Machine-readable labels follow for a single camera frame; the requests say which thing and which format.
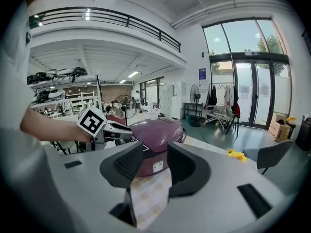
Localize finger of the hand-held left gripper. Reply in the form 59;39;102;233
104;120;134;140

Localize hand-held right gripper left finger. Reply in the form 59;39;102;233
99;141;144;189

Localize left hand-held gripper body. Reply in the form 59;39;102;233
77;102;115;151

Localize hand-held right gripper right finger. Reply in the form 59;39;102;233
167;141;211;199

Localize purple rice cooker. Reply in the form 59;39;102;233
127;116;187;178

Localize person's left forearm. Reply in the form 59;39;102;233
19;106;94;143

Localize red cloth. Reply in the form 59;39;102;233
106;114;127;128

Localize black standing fan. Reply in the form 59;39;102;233
112;94;138;127
189;83;202;128

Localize white shelving with helmets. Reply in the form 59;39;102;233
26;66;103;118

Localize sunflower bouquet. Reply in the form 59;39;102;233
227;149;248;164

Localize checkered tablecloth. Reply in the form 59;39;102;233
131;137;258;229

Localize black-framed side windows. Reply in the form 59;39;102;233
139;76;166;106

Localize white lockers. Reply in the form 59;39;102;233
159;83;175;118

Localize metal shopping cart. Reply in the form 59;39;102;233
203;104;234;133

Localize white cabinet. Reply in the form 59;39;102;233
172;81;187;120

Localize blue-grey chair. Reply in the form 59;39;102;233
242;139;295;176

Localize clothes rack with garments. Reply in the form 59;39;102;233
206;83;241;128

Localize person's white shirt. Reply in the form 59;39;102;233
0;0;82;233

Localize cardboard box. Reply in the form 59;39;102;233
268;113;296;143

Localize black mezzanine railing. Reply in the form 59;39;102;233
29;6;182;53

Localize black case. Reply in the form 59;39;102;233
295;115;311;152

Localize glass entrance doors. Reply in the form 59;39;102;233
203;18;292;131

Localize white ceiling pipes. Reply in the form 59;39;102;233
171;0;292;29

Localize blue wall poster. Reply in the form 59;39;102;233
198;68;207;86

